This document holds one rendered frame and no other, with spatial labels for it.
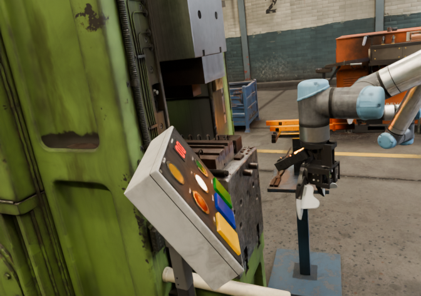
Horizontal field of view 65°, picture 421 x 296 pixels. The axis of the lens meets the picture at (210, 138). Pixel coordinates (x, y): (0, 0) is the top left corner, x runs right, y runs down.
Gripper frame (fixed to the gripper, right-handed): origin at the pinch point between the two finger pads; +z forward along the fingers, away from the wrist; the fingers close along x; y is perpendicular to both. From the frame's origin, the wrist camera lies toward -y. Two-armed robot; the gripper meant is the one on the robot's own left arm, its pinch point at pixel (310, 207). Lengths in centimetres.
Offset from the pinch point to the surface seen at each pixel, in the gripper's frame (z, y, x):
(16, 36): -57, -84, -33
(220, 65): -38, -47, 25
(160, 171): -26, -8, -42
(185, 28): -53, -43, 4
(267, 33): -50, -440, 700
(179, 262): 4.9, -20.1, -32.7
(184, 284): 11.5, -19.8, -32.6
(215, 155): -4.6, -45.4, 13.4
